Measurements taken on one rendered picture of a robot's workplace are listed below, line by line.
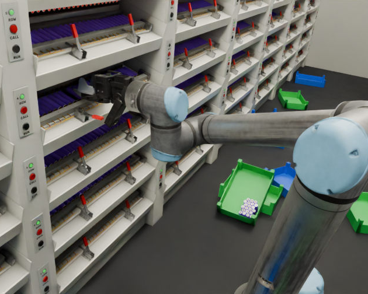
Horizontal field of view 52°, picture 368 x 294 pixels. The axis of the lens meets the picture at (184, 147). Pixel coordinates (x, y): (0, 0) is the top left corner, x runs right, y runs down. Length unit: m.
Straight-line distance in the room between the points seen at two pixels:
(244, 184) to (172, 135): 1.05
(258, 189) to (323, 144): 1.42
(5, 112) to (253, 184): 1.42
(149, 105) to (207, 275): 0.86
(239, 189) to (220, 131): 1.01
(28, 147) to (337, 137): 0.73
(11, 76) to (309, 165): 0.66
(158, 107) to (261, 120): 0.28
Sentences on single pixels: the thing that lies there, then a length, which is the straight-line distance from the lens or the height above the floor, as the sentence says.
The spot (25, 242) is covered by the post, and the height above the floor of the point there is 0.44.
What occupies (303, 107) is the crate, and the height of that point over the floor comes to 0.03.
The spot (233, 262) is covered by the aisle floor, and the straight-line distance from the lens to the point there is 1.73.
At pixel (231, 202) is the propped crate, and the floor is 0.04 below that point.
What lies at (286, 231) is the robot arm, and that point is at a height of 0.73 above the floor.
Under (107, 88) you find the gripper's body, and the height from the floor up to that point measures 0.81.
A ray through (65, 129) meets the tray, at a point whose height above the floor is 0.71.
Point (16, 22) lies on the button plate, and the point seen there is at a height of 1.02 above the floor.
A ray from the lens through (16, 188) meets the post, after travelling 1.05.
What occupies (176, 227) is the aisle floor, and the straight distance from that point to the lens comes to 1.85.
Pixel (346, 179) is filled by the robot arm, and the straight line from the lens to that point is 0.63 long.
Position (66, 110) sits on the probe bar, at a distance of 1.16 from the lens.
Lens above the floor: 1.20
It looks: 28 degrees down
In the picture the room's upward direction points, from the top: 5 degrees clockwise
